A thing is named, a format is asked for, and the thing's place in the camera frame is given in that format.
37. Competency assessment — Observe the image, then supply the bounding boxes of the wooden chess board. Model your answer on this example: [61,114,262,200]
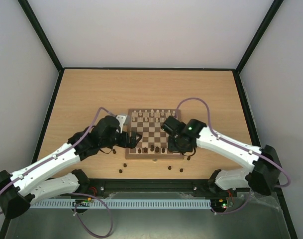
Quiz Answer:
[125,108,184,161]

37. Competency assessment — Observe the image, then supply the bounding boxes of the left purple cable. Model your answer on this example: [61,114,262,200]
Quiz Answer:
[0,107,114,237]

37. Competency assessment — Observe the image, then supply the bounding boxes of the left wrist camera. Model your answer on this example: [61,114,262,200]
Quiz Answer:
[116,115,131,133]

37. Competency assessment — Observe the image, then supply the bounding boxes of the white slotted cable duct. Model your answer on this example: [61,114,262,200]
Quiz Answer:
[31,199,211,210]

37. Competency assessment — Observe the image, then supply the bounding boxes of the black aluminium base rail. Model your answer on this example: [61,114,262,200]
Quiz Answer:
[16,178,281,197]

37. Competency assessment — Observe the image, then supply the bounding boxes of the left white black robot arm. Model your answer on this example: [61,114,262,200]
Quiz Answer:
[0,115,142,219]

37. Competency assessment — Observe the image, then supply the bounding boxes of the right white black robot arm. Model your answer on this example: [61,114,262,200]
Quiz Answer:
[161,116,281,196]

